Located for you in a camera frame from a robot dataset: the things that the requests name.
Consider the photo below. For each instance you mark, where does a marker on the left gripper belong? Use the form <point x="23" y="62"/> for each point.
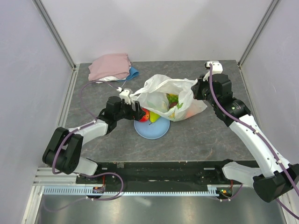
<point x="132" y="115"/>

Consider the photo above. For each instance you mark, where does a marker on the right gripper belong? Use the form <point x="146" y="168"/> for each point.
<point x="196" y="88"/>

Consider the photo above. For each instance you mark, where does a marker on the red apple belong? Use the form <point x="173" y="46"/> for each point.
<point x="146" y="116"/>

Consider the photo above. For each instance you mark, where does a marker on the green pear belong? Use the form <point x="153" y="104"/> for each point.
<point x="153" y="117"/>

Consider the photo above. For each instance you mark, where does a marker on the white plastic bag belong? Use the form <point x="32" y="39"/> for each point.
<point x="152" y="96"/>

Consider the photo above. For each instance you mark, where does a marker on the green grapes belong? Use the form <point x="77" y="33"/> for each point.
<point x="172" y="98"/>

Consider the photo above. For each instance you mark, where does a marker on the passion fruit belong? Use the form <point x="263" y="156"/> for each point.
<point x="173" y="104"/>

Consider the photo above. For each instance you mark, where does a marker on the orange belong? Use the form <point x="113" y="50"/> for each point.
<point x="191" y="112"/>

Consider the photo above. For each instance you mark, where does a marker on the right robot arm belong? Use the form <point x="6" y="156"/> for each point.
<point x="275" y="175"/>

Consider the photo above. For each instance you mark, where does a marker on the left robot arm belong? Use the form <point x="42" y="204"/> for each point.
<point x="63" y="152"/>

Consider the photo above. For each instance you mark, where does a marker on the blue plate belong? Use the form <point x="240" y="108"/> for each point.
<point x="154" y="130"/>

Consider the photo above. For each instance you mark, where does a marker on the blue cloth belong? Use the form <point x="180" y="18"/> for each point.
<point x="132" y="74"/>

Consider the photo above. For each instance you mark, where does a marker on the white cloth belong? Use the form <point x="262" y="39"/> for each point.
<point x="109" y="79"/>

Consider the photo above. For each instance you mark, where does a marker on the pink cloth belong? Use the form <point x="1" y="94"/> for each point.
<point x="110" y="65"/>

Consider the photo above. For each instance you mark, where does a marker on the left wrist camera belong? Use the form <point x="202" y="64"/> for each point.
<point x="124" y="94"/>

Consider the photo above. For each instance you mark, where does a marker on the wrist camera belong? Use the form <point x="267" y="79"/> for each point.
<point x="215" y="65"/>
<point x="124" y="94"/>

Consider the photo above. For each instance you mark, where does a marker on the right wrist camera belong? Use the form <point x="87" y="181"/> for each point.
<point x="215" y="65"/>

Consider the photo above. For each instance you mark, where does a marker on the cable duct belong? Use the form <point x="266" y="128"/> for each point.
<point x="92" y="191"/>

